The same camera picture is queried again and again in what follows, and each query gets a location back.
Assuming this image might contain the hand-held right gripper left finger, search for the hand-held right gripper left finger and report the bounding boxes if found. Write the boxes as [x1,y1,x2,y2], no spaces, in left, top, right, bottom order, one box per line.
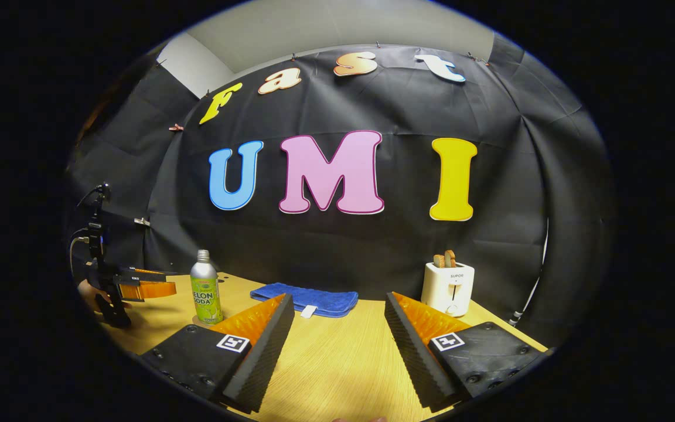
[138,293,295,414]

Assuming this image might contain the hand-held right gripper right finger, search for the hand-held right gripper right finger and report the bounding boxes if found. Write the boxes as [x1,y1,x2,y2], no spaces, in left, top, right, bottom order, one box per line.
[384,291,549,411]

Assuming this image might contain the silver green-label water bottle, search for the silver green-label water bottle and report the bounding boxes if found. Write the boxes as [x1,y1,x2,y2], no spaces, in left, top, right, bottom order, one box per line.
[190,249,224,326]

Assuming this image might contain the white toaster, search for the white toaster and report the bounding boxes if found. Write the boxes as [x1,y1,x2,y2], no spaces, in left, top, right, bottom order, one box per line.
[421,261,475,318]

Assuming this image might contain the blue folded towel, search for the blue folded towel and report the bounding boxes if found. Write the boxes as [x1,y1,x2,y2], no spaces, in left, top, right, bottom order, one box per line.
[250,283,360,319]

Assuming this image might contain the black backdrop cloth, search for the black backdrop cloth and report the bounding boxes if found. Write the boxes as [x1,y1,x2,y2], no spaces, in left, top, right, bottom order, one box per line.
[63,32,615,346]

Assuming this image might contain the thin gripper cable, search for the thin gripper cable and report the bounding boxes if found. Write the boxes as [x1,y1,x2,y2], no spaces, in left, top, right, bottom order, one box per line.
[69,230,90,276]

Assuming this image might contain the white hanging cable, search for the white hanging cable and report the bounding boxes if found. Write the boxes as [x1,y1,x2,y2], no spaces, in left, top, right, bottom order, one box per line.
[509,220,550,326]

